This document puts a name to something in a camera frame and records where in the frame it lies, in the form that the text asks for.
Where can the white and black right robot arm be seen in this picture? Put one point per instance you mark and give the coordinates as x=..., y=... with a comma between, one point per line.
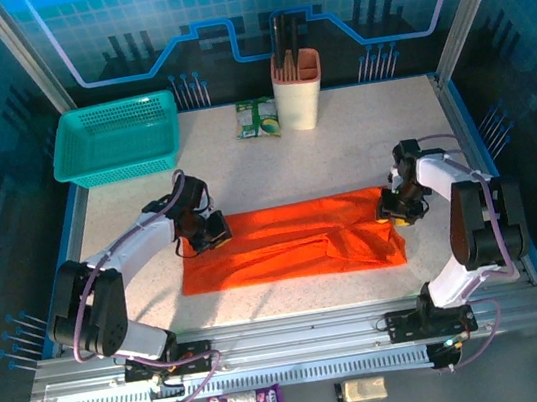
x=438, y=170

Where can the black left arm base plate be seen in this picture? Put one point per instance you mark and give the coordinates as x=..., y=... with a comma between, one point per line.
x=196, y=358

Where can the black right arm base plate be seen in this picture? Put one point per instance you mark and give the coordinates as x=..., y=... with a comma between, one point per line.
x=403, y=325

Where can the aluminium cell frame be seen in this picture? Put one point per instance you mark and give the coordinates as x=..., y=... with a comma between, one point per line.
x=293, y=331

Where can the orange t-shirt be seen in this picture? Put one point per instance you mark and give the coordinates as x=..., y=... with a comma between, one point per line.
x=281, y=249

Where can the beige wrapped bar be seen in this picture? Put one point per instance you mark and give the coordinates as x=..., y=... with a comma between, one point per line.
x=362, y=390

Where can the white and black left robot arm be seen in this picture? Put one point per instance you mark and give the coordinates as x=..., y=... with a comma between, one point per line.
x=138, y=240

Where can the blue table edge strip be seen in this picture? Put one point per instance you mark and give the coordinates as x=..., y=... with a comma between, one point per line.
x=68, y=226

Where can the beige knife block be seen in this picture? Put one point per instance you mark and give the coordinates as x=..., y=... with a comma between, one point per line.
x=301, y=100

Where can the teal plastic basket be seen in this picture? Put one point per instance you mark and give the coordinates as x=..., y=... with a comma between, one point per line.
x=112, y=138

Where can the green snack packet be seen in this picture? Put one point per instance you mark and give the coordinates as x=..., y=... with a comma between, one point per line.
x=256, y=119

